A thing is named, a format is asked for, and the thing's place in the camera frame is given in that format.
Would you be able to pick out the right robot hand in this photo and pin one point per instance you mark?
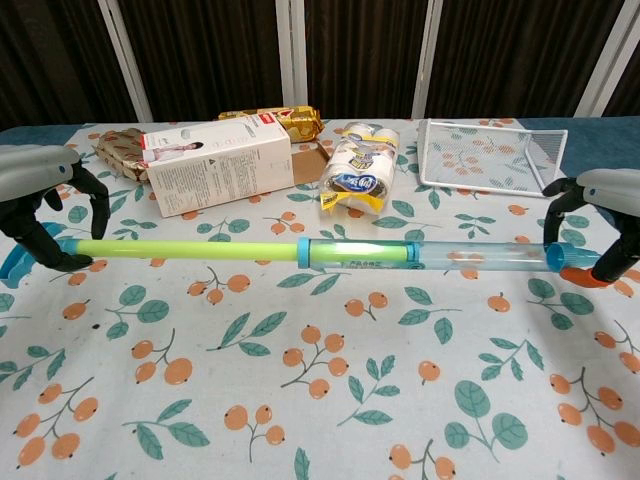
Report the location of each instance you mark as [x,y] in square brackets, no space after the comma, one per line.
[615,195]

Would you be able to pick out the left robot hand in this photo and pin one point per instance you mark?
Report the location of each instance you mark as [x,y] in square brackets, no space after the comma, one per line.
[30,165]

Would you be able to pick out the white partition frame post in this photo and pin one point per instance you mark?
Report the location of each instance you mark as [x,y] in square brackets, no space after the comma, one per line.
[122,55]
[430,50]
[290,50]
[607,50]

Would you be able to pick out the floral fruit-print tablecloth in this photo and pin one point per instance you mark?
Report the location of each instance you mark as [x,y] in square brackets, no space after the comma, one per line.
[320,400]

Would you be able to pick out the white lamp carton box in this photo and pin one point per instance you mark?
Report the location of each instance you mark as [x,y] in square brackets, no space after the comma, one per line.
[220,170]

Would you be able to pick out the gold packet with red print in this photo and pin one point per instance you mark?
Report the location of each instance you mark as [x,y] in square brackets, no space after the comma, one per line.
[120,150]

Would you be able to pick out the blue and green water gun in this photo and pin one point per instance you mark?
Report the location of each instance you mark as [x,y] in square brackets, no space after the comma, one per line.
[200,248]

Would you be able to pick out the plastic-wrapped white roll pack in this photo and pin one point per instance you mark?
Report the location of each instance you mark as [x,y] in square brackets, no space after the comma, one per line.
[360,170]

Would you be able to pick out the gold snack package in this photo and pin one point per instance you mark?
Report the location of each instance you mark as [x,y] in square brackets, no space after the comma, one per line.
[300,125]

